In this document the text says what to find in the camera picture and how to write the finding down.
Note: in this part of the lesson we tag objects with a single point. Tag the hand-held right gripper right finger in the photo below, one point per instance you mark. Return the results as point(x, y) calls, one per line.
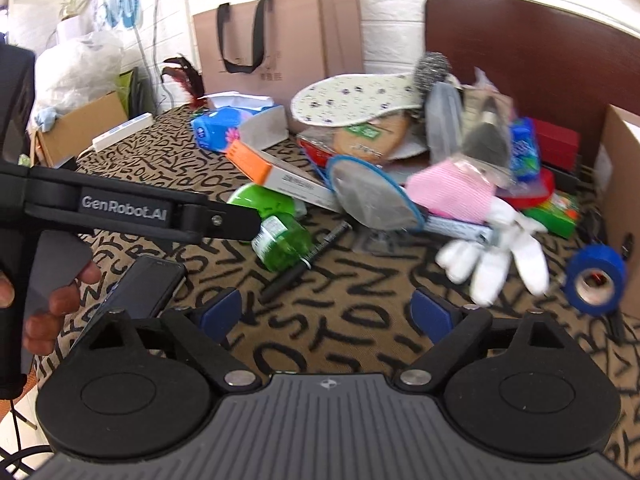
point(429, 311)

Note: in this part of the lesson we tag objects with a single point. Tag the green plastic bottle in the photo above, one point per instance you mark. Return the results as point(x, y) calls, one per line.
point(282, 242)

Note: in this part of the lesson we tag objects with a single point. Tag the letter printed blanket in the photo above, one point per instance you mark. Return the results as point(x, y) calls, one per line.
point(350, 305)

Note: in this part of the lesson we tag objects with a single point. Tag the white plant pot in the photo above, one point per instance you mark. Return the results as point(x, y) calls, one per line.
point(70, 27)

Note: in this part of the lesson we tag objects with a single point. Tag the green packet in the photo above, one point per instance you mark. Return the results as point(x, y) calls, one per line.
point(557, 212)

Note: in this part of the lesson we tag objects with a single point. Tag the grey and white box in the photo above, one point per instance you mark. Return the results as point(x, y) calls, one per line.
point(265, 127)

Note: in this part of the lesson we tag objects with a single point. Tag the cardboard box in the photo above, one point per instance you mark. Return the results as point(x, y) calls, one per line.
point(622, 180)

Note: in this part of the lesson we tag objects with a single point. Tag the blue snack packet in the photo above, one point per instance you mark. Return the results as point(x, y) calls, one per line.
point(525, 150)

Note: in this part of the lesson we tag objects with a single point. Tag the floral patterned insole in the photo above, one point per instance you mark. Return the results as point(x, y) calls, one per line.
point(350, 95)

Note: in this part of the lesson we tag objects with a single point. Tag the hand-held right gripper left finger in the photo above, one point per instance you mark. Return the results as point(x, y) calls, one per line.
point(222, 310)

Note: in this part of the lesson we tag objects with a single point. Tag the blue tissue pack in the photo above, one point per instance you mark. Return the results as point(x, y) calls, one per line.
point(215, 127)

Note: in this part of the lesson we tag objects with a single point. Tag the brown wooden headboard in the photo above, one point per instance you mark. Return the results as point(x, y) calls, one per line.
point(540, 60)

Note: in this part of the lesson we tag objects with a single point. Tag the orange and white box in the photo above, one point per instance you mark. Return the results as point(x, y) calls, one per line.
point(270, 167)

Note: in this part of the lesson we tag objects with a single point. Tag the white plastic bag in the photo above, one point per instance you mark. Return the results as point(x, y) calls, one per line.
point(75, 72)

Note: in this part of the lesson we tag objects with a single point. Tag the packaged grey brush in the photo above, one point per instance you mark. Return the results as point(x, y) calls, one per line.
point(480, 135)

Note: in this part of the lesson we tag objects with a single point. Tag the red feather duster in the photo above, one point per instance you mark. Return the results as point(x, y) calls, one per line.
point(187, 80)

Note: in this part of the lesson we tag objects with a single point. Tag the black smartphone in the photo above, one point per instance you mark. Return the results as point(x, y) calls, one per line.
point(145, 285)

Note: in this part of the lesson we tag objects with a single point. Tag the long white box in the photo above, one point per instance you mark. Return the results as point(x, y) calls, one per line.
point(122, 131)

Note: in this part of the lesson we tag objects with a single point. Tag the person's left hand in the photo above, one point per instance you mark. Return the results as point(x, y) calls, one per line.
point(65, 300)

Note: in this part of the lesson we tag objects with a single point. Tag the steel wool scrubber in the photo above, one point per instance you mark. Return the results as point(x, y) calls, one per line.
point(432, 71)

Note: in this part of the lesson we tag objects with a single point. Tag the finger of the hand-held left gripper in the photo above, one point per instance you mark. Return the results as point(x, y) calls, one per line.
point(227, 222)

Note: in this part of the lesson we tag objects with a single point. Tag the red box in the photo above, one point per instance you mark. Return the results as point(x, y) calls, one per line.
point(557, 140)

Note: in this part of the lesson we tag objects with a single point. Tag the brown paper bag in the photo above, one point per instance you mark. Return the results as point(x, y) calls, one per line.
point(300, 40)

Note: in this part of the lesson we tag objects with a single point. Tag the blue mesh skimmer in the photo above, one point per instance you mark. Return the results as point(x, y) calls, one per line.
point(372, 195)

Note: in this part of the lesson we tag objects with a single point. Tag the open cardboard carton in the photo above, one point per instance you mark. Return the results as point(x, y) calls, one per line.
point(80, 127)

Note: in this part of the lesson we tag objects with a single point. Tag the white glove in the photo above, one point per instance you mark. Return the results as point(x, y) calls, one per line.
point(495, 255)

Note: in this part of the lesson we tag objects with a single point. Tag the red round lid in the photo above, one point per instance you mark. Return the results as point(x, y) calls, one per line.
point(532, 190)

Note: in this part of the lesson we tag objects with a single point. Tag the pink knitted cloth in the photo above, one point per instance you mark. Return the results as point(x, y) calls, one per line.
point(450, 192)

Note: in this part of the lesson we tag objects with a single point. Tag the packaged brown insoles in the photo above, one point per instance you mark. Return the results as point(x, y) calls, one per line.
point(370, 135)

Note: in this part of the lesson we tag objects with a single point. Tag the black pen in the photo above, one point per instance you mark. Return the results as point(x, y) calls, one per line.
point(300, 267)

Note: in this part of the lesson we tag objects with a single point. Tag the blue tape roll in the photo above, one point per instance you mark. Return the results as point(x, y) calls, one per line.
point(592, 265)

